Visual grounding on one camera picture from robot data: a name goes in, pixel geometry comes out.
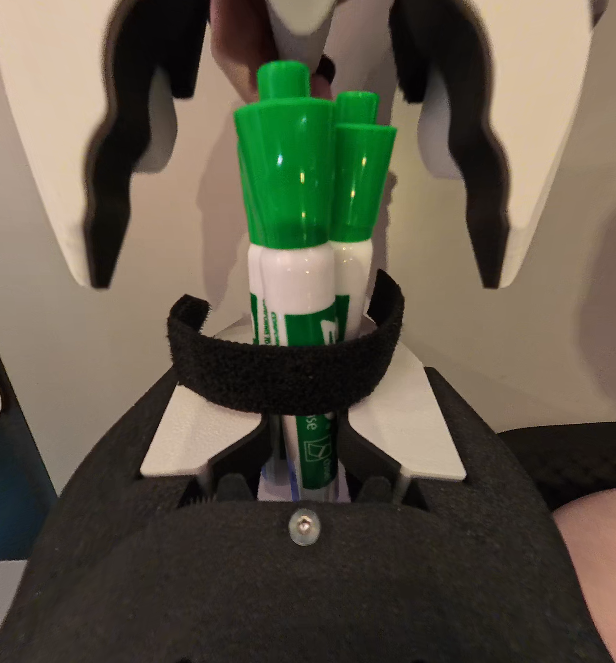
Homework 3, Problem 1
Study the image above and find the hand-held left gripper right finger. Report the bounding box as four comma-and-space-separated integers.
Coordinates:
339, 348, 467, 480

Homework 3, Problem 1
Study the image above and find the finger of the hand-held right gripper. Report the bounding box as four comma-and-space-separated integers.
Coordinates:
0, 0, 207, 290
388, 0, 616, 291

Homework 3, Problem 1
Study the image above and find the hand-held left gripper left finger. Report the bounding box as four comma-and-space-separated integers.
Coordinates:
140, 317, 268, 478

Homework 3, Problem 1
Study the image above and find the black hook-and-loop strap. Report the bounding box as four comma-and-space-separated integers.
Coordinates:
167, 268, 406, 417

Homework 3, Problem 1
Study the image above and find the person's left forearm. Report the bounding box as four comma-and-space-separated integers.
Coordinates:
550, 484, 616, 663

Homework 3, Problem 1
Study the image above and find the person's right hand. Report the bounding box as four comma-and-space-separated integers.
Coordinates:
209, 0, 334, 102

